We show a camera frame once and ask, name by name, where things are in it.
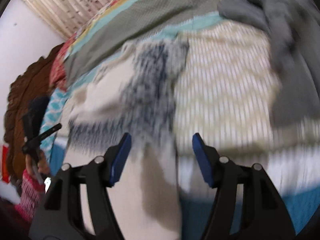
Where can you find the pink knitted sleeve forearm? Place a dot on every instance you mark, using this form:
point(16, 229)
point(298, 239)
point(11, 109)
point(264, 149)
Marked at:
point(32, 193)

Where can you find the white fluffy fleece garment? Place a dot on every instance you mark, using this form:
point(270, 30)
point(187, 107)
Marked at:
point(133, 93)

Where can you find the person's left hand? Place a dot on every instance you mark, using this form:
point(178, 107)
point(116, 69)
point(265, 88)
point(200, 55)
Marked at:
point(42, 165)

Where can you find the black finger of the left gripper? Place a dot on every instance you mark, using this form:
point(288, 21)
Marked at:
point(32, 121)

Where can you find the grey garment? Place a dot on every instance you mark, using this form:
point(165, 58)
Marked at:
point(293, 29)

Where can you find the brown carved wooden headboard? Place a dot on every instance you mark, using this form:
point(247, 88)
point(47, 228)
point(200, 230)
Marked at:
point(27, 86)

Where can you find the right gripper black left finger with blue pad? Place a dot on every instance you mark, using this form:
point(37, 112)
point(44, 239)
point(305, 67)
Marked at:
point(59, 215)

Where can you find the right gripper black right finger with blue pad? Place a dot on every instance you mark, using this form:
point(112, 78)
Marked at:
point(247, 205)

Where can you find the multicolour patchwork quilt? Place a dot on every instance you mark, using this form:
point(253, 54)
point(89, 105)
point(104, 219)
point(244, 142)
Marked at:
point(225, 93)

